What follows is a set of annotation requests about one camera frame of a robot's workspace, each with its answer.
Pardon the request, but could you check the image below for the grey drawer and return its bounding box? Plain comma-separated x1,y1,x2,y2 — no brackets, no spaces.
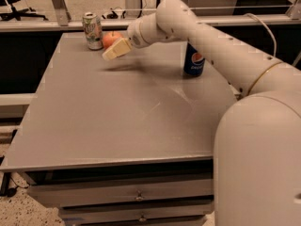
27,179,214,207
59,202,214,224

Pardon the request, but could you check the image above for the grey metal railing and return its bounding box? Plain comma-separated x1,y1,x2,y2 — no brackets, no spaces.
0,0,301,32

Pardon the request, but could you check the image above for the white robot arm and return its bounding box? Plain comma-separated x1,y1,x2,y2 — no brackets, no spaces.
103,0,301,226

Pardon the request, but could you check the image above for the metal drawer knob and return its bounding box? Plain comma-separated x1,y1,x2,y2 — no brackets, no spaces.
138,215,148,222
135,191,144,202

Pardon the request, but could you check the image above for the black office chair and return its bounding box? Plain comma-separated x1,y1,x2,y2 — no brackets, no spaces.
0,0,48,21

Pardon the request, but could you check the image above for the green white 7up can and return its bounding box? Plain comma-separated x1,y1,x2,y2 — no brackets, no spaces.
82,12,103,50

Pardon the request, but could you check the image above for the red yellow apple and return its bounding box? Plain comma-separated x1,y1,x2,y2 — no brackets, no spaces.
103,31,123,49

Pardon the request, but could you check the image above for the grey lower drawer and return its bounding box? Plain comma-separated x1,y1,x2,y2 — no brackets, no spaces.
59,202,214,224

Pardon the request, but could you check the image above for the white cable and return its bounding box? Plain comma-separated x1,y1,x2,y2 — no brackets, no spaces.
244,12,278,58

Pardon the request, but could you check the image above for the lower metal drawer knob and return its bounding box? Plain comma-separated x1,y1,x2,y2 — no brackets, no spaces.
138,215,148,222

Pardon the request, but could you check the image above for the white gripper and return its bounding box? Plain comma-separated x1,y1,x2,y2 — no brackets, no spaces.
103,19,145,61

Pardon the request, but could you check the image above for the blue pepsi can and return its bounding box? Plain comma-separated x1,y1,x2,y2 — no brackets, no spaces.
183,43,205,76

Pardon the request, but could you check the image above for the grey top drawer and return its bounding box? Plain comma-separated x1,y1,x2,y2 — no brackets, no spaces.
27,179,214,207

